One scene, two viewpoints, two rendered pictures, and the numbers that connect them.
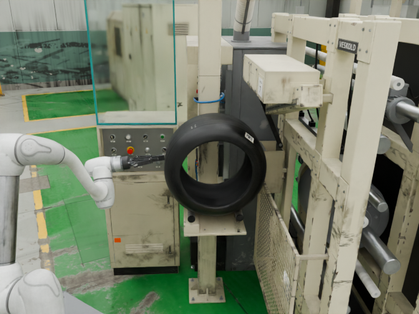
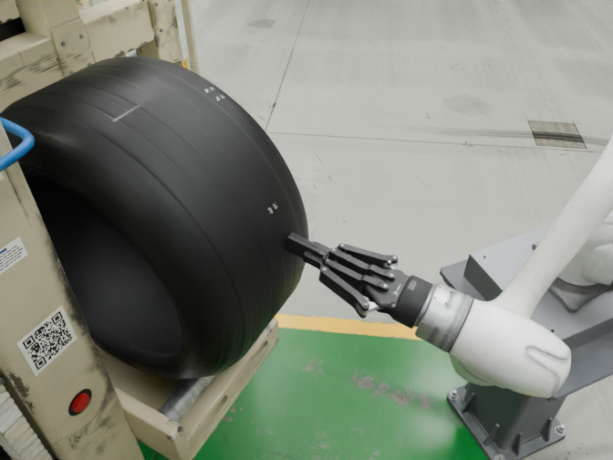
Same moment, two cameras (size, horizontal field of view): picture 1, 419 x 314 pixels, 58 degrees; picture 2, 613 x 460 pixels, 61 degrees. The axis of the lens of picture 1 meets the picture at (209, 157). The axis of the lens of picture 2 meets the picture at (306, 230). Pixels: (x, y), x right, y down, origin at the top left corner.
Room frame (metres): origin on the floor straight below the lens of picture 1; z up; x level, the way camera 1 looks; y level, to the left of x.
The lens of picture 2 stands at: (2.50, 0.62, 1.82)
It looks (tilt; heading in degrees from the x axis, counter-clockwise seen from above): 41 degrees down; 213
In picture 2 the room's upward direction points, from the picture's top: straight up
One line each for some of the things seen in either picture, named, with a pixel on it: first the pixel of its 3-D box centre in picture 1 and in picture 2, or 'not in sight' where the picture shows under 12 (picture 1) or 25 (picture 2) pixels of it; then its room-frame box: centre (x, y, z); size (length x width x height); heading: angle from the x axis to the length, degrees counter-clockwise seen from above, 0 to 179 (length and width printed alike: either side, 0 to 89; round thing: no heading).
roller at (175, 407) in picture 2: (191, 204); (216, 357); (2.05, 0.11, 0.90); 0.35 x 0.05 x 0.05; 4
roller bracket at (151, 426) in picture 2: not in sight; (102, 396); (2.24, -0.02, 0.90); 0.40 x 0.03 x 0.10; 94
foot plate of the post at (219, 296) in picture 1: (206, 288); not in sight; (2.32, 0.01, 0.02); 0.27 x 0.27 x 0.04; 4
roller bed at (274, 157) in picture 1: (268, 166); not in sight; (2.31, -0.39, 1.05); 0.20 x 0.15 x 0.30; 4
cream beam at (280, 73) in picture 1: (275, 76); not in sight; (1.96, -0.33, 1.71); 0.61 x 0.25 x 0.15; 4
